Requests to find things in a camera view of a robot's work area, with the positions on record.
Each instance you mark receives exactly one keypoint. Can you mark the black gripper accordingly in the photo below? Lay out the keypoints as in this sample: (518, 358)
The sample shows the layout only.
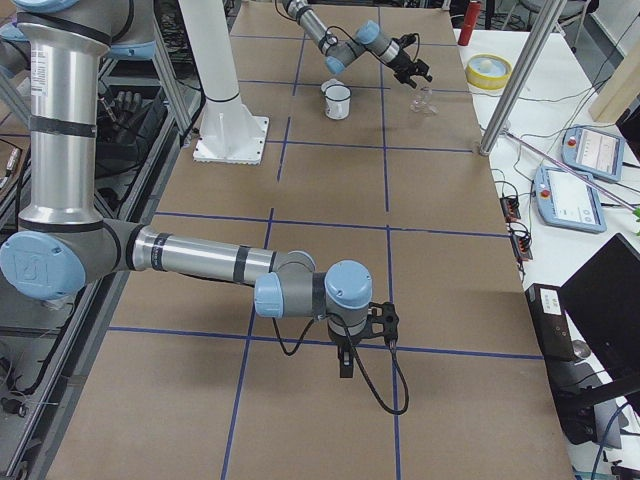
(343, 345)
(403, 64)

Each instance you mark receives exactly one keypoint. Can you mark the white enamel cup blue rim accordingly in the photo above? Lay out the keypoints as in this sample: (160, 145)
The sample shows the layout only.
(337, 98)

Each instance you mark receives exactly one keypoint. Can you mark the cream foam piece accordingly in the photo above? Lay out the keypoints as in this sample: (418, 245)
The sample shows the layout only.
(485, 65)

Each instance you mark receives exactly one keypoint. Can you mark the red cylindrical bottle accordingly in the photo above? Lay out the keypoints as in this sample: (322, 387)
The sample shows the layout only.
(469, 22)

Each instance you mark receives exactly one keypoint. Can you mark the brown paper table mat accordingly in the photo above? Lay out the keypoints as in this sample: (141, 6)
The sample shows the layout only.
(190, 384)

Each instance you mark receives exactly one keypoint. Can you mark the far orange connector board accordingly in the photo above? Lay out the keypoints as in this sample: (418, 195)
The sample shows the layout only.
(510, 208)

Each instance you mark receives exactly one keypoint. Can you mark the orange connector board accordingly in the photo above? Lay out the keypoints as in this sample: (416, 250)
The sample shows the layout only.
(510, 208)
(521, 245)

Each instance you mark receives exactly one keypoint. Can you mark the far blue teach pendant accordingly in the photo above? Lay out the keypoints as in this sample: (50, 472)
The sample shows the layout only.
(594, 151)

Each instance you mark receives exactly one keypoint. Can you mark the blue teach pendant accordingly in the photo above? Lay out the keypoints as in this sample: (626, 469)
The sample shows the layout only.
(594, 151)
(564, 201)

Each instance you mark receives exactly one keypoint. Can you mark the near blue teach pendant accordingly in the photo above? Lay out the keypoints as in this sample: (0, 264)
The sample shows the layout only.
(564, 201)

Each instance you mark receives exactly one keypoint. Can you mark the near orange connector board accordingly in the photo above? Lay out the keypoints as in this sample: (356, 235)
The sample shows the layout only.
(521, 245)

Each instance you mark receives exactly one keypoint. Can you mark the wooden board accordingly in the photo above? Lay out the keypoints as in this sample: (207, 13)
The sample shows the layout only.
(620, 91)

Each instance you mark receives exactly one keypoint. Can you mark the black computer box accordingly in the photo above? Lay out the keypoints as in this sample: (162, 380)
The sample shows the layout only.
(570, 376)

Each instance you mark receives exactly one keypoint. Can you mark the black monitor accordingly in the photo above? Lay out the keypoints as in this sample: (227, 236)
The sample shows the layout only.
(602, 300)

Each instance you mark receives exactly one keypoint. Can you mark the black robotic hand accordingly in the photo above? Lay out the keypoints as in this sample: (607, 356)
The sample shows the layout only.
(128, 119)

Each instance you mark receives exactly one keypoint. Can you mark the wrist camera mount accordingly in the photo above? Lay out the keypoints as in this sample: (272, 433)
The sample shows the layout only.
(407, 40)
(382, 322)

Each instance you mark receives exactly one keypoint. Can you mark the aluminium frame post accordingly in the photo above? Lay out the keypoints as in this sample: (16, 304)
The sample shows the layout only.
(533, 46)

